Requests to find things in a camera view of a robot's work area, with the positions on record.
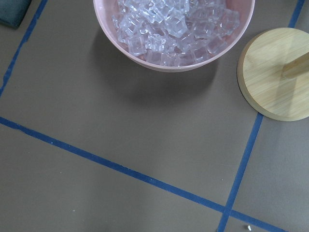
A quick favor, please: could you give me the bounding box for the pink bowl of ice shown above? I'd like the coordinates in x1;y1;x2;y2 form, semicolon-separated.
93;0;255;73

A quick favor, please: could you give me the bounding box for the round wooden stand base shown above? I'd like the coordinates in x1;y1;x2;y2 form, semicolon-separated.
237;28;309;121

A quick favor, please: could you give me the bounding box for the dark grey folded cloth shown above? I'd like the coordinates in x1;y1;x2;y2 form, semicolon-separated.
0;0;32;29

